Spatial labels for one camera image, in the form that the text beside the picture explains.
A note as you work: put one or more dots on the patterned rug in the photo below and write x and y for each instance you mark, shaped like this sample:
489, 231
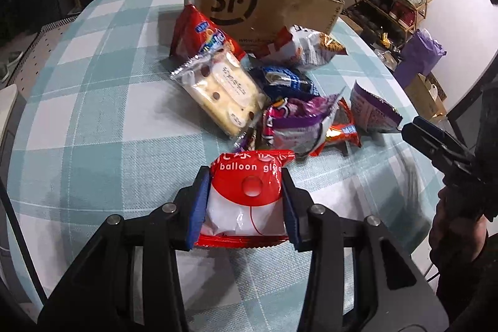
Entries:
35, 48

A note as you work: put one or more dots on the red snack bag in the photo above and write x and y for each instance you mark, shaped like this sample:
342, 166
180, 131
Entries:
194, 32

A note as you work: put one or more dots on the shiny purple snack bag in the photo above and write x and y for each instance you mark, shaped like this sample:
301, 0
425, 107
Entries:
299, 126

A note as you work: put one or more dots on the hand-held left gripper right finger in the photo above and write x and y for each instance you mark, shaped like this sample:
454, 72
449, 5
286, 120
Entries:
290, 211

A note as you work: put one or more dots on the red and white packet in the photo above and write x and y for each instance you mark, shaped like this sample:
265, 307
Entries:
249, 192

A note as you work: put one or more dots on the person's right hand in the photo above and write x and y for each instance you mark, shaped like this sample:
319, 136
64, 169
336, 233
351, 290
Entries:
455, 234

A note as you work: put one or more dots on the brown cardboard box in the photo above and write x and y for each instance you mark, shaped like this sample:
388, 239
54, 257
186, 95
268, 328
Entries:
272, 5

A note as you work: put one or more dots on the clear cake packet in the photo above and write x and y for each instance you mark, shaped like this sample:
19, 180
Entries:
221, 91

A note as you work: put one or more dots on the open cardboard box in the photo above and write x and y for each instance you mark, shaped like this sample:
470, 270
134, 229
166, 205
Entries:
422, 94

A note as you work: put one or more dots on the orange red snack packet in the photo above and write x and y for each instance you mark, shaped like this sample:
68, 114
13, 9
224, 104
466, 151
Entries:
342, 131

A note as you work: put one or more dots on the purple white snack bag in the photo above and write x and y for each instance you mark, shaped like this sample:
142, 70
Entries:
369, 110

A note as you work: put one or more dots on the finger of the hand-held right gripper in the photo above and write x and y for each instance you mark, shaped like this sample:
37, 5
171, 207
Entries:
432, 149
430, 125

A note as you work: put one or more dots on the white orange snack bag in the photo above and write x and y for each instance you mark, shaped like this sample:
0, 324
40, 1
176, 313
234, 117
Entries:
307, 48

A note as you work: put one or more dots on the small dark purple packet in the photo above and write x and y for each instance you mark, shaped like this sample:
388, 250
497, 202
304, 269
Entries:
245, 139

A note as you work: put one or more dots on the blue cookie packet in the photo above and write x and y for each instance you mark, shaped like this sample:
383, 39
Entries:
284, 81

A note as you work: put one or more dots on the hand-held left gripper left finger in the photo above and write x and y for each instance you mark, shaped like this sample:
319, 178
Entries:
198, 207

